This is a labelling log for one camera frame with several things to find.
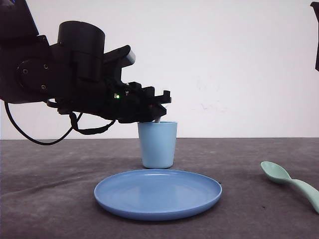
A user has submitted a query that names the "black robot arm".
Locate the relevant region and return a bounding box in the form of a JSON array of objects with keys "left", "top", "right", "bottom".
[{"left": 0, "top": 0, "right": 171, "bottom": 123}]

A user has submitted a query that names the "light blue plastic cup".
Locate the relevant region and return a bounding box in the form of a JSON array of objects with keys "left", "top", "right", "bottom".
[{"left": 138, "top": 121, "right": 177, "bottom": 169}]

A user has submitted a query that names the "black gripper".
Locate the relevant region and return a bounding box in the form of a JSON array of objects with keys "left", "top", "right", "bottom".
[{"left": 47, "top": 45, "right": 171, "bottom": 123}]

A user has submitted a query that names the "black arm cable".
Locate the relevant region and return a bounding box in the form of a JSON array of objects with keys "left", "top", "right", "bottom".
[{"left": 3, "top": 101, "right": 117, "bottom": 146}]

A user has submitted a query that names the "blue plastic plate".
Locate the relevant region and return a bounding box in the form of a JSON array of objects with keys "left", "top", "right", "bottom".
[{"left": 94, "top": 169, "right": 223, "bottom": 221}]

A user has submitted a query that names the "mint green plastic spoon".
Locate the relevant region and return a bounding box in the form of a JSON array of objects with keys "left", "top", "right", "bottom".
[{"left": 260, "top": 161, "right": 319, "bottom": 213}]

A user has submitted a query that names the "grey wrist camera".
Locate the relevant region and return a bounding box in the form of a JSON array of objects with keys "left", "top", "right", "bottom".
[{"left": 123, "top": 49, "right": 136, "bottom": 67}]

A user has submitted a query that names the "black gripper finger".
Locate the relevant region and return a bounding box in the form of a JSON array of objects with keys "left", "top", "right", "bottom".
[{"left": 310, "top": 1, "right": 319, "bottom": 71}]

